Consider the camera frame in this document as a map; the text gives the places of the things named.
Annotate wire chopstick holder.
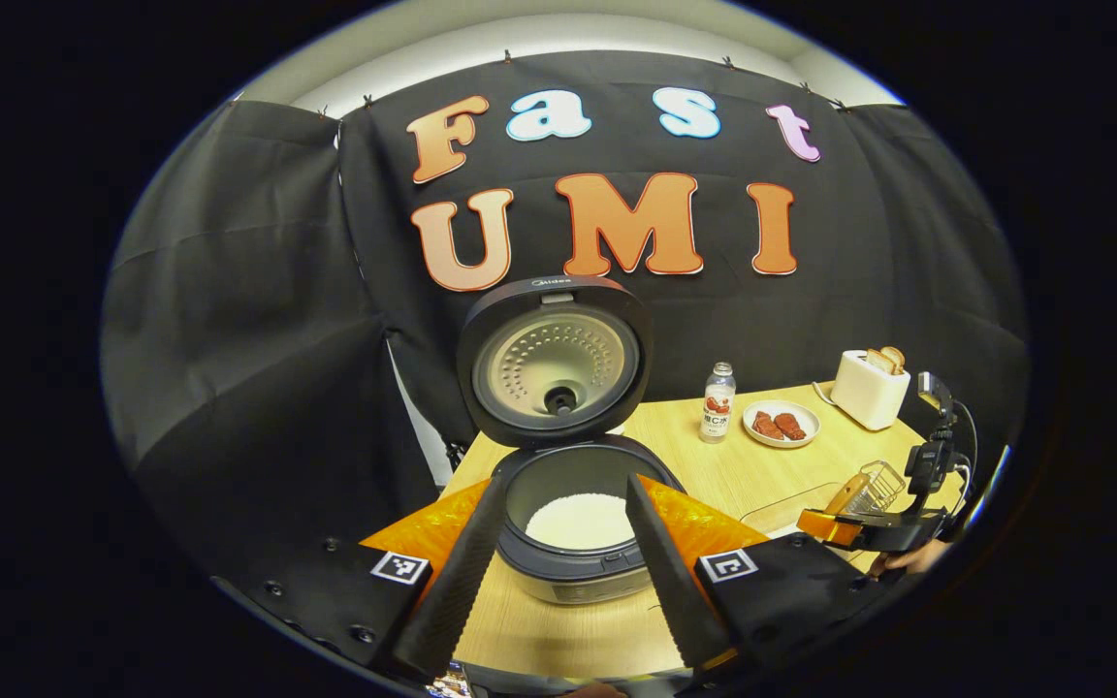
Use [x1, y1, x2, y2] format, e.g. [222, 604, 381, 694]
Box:
[854, 460, 908, 516]

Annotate white toaster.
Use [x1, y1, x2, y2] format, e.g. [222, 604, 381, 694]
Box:
[830, 351, 911, 431]

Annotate white round plate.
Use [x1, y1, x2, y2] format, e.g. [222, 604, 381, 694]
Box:
[742, 400, 821, 449]

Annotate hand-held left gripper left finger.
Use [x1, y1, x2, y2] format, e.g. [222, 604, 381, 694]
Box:
[217, 475, 506, 680]

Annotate clear drink bottle red label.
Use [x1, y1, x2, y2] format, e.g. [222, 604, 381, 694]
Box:
[699, 362, 737, 445]

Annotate black silver rice cooker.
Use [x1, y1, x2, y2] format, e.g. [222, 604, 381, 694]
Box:
[455, 274, 686, 607]

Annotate black backdrop cloth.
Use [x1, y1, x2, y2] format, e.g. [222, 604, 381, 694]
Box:
[101, 50, 1033, 592]

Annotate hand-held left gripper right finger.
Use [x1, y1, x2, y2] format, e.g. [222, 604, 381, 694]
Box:
[626, 473, 884, 675]

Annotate white rice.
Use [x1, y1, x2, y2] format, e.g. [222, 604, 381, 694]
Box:
[525, 492, 637, 552]

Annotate wooden spoon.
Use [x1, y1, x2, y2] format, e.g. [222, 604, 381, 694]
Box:
[824, 473, 876, 521]

